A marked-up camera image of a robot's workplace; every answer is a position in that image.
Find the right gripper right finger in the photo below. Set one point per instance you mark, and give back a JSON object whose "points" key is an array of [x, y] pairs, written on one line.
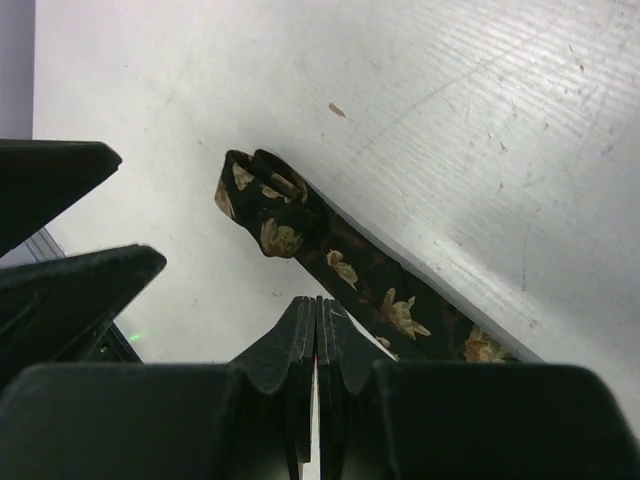
{"points": [[387, 419]]}

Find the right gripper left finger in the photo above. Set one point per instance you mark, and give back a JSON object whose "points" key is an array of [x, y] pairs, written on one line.
{"points": [[247, 419]]}

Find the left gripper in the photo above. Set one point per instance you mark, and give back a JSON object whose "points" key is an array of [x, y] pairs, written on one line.
{"points": [[63, 310]]}

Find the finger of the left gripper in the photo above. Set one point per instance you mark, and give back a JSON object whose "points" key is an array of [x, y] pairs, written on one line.
{"points": [[40, 179]]}

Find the black gold floral tie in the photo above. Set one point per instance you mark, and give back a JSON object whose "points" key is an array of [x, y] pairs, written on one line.
{"points": [[289, 220]]}

